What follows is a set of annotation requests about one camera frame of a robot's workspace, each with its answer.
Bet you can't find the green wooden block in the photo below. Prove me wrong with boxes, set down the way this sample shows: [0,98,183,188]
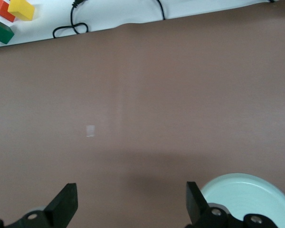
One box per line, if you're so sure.
[0,19,15,45]

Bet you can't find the yellow wooden block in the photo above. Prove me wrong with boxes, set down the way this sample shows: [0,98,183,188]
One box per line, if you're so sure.
[8,0,36,22]

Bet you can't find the pale green ceramic plate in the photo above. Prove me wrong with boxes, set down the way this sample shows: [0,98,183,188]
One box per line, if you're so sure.
[200,173,285,228]

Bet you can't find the looped black cable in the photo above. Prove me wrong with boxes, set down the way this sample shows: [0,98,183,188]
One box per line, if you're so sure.
[52,0,89,39]

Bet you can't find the orange wooden block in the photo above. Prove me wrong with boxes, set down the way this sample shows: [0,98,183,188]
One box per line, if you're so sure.
[0,0,16,23]

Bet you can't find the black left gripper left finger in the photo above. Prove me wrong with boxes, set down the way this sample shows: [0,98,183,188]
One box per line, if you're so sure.
[0,182,78,228]

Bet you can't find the small square tape patch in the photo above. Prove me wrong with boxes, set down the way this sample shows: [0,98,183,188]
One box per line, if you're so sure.
[85,124,96,138]

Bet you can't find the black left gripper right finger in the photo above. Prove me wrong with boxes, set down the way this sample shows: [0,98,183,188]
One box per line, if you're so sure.
[185,181,279,228]

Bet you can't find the brown table mat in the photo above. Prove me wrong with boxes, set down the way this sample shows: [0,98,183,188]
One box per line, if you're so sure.
[0,4,285,228]

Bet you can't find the thin black cable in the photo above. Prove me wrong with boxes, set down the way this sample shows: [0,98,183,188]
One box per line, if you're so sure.
[156,0,167,20]

